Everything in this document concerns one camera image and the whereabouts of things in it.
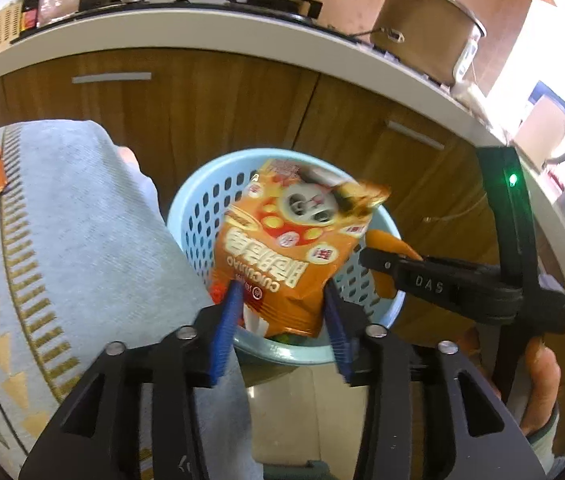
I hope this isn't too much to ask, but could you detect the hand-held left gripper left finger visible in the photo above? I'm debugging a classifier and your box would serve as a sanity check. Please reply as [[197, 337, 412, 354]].
[[20, 282, 243, 480]]

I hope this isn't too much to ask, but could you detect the silver cabinet handle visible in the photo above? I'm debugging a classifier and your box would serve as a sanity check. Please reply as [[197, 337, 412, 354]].
[[71, 72, 153, 85], [385, 120, 446, 151]]

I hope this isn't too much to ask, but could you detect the white jug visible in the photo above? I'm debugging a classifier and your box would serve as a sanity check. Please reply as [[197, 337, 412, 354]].
[[515, 95, 565, 171]]

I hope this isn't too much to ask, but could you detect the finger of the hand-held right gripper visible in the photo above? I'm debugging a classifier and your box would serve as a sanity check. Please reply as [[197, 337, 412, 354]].
[[359, 247, 518, 323]]

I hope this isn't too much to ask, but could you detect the tan metal pot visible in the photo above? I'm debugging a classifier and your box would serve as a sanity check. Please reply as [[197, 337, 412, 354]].
[[370, 0, 487, 87]]

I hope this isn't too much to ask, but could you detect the light blue plastic basket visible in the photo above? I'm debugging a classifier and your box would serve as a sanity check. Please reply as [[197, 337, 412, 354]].
[[166, 147, 408, 366]]

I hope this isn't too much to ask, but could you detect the person's right forearm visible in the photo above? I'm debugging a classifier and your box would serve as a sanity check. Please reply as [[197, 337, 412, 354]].
[[527, 402, 563, 476]]

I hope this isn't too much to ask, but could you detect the person's right hand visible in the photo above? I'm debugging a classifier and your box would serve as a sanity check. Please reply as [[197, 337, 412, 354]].
[[455, 327, 562, 436]]

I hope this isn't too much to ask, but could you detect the wooden kitchen cabinet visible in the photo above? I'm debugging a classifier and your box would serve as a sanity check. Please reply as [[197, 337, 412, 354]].
[[0, 47, 506, 336]]

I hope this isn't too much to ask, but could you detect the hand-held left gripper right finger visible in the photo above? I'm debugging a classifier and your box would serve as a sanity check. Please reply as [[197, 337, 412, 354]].
[[325, 285, 546, 480]]

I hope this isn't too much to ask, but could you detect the black gas stove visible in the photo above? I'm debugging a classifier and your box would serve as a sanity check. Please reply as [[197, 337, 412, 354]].
[[10, 0, 443, 86]]

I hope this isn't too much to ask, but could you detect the white kitchen countertop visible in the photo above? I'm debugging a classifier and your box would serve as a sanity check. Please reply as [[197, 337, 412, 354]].
[[0, 0, 565, 326]]

